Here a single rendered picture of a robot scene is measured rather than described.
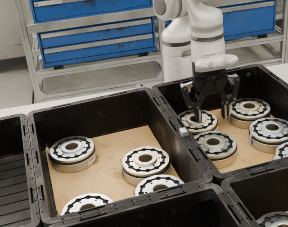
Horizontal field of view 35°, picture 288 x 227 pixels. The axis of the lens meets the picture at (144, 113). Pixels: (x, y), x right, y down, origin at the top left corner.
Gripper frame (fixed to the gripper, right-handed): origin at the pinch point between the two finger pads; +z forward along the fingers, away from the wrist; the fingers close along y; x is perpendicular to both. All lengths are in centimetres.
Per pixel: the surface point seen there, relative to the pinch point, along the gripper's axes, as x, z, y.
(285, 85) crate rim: 0.9, -4.5, -17.6
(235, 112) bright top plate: -2.1, 1.9, -6.5
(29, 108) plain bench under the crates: -53, 15, 50
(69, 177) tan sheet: 8.2, 4.4, 34.7
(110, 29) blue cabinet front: -180, 30, 12
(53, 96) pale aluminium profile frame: -178, 67, 54
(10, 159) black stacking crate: -3.2, 3.8, 48.4
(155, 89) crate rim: -7.1, -5.6, 11.7
